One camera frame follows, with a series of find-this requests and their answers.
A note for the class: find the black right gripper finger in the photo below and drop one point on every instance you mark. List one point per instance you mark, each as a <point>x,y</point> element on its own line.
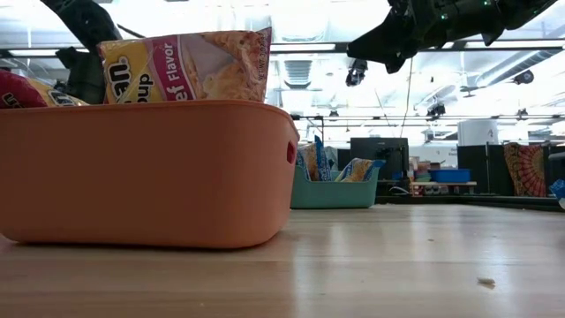
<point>396,65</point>
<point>384,42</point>

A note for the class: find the red beef ramen pack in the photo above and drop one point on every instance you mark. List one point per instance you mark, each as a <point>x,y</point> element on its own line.
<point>22,90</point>
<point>185,66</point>

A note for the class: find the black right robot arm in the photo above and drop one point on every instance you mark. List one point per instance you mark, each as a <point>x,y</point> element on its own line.
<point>507,13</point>

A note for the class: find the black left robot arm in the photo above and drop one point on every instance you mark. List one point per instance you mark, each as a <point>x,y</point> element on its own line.
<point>88,20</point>

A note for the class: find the black ceiling track light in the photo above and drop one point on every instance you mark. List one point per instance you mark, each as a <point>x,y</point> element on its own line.
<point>436,109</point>
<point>356,73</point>
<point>524,77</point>

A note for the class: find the black computer monitor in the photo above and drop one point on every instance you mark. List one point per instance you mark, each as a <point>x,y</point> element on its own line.
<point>375,150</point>

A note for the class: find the thin black stand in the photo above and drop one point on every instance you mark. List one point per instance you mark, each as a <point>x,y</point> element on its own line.
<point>322,132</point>

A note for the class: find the white cylindrical tank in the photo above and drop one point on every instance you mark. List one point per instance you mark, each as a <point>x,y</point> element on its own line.
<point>478,132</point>

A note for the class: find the orange plastic bin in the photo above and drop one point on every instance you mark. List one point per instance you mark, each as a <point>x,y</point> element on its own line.
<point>132,176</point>

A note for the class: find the blue plastic crate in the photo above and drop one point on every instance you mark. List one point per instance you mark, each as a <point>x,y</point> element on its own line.
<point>450,176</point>

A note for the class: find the wooden background table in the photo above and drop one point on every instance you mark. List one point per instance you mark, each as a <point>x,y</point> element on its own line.
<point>443,183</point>

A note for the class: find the black cabinet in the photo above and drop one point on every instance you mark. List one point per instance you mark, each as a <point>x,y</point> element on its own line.
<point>481,165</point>

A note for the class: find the teal plastic bin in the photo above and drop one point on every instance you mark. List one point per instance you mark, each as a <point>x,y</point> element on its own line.
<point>331,194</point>

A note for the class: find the orange patterned hanging fabric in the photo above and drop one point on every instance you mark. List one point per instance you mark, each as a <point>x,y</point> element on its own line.
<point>525,168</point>

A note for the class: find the small white crumb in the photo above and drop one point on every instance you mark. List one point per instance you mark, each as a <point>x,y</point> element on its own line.
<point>485,281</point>

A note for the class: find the slim silver ceiling duct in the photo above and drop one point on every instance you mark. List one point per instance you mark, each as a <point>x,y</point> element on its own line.
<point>507,70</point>

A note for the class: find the black aluminium table frame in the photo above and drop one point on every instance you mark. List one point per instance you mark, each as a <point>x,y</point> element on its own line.
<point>485,202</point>

